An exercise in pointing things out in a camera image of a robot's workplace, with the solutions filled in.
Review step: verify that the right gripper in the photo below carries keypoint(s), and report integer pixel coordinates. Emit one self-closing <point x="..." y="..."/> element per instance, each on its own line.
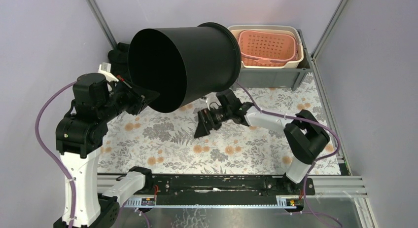
<point x="203" y="128"/>

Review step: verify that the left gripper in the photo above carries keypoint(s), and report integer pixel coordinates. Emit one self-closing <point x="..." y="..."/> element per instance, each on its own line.
<point x="137" y="100"/>

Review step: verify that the large black cylindrical container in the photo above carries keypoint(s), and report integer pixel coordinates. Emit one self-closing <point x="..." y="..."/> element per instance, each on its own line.
<point x="183" y="64"/>

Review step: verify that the grey plastic crate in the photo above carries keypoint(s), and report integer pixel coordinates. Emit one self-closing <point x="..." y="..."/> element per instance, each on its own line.
<point x="289" y="76"/>

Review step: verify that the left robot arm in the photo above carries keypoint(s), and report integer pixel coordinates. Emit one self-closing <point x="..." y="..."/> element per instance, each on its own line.
<point x="98" y="99"/>

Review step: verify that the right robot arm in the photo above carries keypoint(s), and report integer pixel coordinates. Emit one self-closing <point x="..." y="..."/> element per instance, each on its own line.
<point x="306" y="138"/>

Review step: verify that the floral patterned table mat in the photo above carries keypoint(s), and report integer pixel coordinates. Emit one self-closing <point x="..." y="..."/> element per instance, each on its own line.
<point x="164" y="143"/>

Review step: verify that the black cloth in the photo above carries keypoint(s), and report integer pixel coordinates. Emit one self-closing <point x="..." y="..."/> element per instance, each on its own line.
<point x="118" y="57"/>

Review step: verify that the pink perforated basket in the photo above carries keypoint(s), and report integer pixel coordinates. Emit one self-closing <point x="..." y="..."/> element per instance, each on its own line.
<point x="267" y="46"/>

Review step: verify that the cream plastic tub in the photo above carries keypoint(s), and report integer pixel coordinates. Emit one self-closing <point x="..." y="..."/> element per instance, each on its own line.
<point x="294" y="61"/>

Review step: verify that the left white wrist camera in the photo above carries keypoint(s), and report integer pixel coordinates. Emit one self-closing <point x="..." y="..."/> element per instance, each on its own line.
<point x="105" y="69"/>

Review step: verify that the black mounting base rail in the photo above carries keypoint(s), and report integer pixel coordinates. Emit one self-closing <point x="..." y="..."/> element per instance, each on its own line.
<point x="218" y="190"/>

